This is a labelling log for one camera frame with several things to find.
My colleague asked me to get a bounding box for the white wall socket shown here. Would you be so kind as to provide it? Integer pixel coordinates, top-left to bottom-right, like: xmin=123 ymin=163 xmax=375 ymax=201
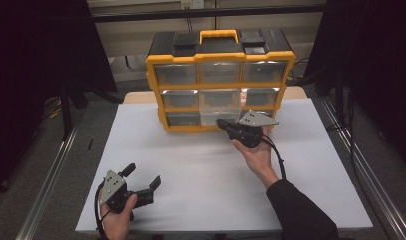
xmin=180 ymin=0 xmax=206 ymax=10

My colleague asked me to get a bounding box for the black curtain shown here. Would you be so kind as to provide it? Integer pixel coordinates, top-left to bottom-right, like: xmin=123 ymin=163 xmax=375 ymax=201
xmin=0 ymin=0 xmax=119 ymax=198
xmin=303 ymin=0 xmax=406 ymax=172

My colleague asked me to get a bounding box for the right hand-held gripper cable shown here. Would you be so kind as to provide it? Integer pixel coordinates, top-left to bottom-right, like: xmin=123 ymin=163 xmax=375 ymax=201
xmin=260 ymin=134 xmax=288 ymax=181

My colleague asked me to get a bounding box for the black metal stand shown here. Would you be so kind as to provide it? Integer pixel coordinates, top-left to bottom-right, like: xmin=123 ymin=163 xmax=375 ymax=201
xmin=58 ymin=79 xmax=125 ymax=141

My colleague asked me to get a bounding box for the yellow cable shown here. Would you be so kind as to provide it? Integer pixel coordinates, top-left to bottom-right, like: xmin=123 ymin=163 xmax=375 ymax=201
xmin=48 ymin=106 xmax=63 ymax=120

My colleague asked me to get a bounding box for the left hand-held gripper cable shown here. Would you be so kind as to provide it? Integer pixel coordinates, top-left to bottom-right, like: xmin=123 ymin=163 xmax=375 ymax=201
xmin=93 ymin=180 xmax=113 ymax=240

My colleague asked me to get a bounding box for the aluminium floor rail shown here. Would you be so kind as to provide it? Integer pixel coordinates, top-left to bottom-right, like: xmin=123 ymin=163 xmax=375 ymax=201
xmin=14 ymin=113 xmax=86 ymax=240
xmin=319 ymin=97 xmax=406 ymax=240

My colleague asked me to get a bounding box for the black floor cable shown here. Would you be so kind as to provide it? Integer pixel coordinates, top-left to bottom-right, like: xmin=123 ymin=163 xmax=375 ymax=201
xmin=325 ymin=94 xmax=360 ymax=178

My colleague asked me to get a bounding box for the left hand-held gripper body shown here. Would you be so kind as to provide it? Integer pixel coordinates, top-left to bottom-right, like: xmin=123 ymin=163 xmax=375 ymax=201
xmin=99 ymin=169 xmax=138 ymax=214

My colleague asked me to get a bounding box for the yellow black organizer cabinet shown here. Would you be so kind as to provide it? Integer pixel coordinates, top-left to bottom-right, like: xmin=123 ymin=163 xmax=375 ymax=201
xmin=145 ymin=28 xmax=297 ymax=134

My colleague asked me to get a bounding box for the grid of clear drawers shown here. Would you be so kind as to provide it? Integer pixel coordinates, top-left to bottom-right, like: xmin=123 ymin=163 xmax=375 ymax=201
xmin=153 ymin=60 xmax=288 ymax=127

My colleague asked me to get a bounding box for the clear plastic drawer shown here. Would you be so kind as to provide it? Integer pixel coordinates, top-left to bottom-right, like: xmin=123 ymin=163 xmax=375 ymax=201
xmin=198 ymin=88 xmax=243 ymax=127

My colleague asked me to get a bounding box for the black horizontal bar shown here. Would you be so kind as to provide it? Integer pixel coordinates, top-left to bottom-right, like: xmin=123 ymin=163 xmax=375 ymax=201
xmin=90 ymin=3 xmax=327 ymax=24

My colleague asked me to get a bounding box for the hand-held gripper cable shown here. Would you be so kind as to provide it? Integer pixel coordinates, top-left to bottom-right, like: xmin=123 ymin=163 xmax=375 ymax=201
xmin=93 ymin=180 xmax=113 ymax=240
xmin=260 ymin=134 xmax=288 ymax=181

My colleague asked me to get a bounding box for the person's left hand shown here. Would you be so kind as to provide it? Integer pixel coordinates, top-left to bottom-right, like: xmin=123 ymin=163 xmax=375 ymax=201
xmin=98 ymin=193 xmax=139 ymax=238

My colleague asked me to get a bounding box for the person's right hand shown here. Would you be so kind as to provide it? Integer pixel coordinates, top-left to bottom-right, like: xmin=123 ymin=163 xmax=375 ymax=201
xmin=230 ymin=125 xmax=276 ymax=178

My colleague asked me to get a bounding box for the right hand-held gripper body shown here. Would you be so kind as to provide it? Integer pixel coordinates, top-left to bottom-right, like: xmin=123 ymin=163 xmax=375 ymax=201
xmin=227 ymin=110 xmax=280 ymax=149

